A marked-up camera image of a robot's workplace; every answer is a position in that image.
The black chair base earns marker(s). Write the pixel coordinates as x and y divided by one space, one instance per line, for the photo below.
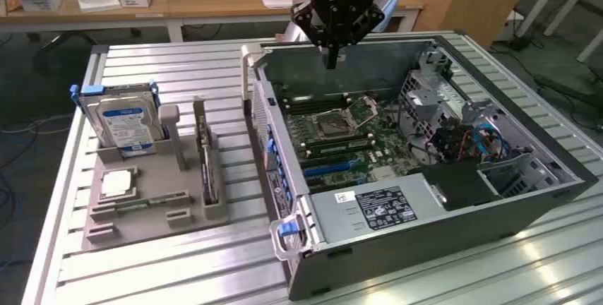
61 45
570 88

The graphics card with metal bracket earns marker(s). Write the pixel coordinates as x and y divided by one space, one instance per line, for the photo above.
207 164

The metal socket cover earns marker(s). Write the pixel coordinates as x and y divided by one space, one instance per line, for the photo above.
364 109

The installed green RAM stick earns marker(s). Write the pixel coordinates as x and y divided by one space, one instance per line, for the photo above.
339 145

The green motherboard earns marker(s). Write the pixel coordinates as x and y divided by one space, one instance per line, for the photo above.
343 178

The grey parts rack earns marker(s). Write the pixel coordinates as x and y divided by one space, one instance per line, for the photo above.
155 185

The silver drive cage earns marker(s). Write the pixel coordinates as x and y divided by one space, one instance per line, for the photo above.
424 86

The open black PC case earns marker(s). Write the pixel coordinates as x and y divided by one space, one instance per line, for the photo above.
400 259

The blue expansion slot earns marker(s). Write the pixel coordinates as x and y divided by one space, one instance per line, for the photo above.
327 168

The silver CPU chip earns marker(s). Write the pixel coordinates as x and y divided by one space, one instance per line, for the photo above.
116 183

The grey disk bay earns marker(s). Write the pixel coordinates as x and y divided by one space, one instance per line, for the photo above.
518 174

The blue slot retention clip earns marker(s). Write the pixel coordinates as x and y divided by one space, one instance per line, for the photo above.
269 144

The hard disk in blue caddy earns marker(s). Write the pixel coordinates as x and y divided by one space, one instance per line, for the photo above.
123 125

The wooden desk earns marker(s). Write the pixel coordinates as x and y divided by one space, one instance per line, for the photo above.
212 1

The white table frame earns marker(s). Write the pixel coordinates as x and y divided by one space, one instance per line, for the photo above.
560 1

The CPU socket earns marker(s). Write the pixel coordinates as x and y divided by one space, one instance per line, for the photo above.
332 125

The green loose RAM stick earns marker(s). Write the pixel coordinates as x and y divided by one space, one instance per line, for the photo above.
151 202

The blue case latch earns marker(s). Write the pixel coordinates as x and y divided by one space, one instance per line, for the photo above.
287 230

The grey power supply unit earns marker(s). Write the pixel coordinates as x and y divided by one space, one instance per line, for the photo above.
339 220

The white floor device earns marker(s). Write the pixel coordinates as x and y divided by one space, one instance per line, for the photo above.
511 26

